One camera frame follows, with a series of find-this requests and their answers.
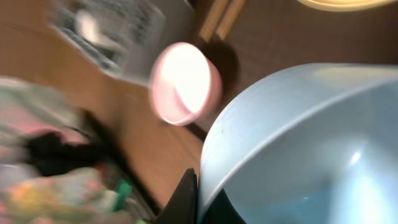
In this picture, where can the yellow plate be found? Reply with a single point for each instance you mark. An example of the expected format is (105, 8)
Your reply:
(344, 5)

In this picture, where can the grey dishwasher rack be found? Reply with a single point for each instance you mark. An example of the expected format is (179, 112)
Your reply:
(135, 32)

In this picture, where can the dark brown serving tray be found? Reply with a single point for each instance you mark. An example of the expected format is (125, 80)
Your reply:
(269, 36)

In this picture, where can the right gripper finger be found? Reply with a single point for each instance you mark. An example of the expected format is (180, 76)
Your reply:
(182, 206)

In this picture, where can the white cup in rack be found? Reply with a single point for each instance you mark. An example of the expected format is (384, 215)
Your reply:
(87, 27)

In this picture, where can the light blue bowl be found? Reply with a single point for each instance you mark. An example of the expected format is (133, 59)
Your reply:
(314, 143)

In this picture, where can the pink bowl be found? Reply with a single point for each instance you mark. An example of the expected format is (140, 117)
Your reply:
(184, 85)

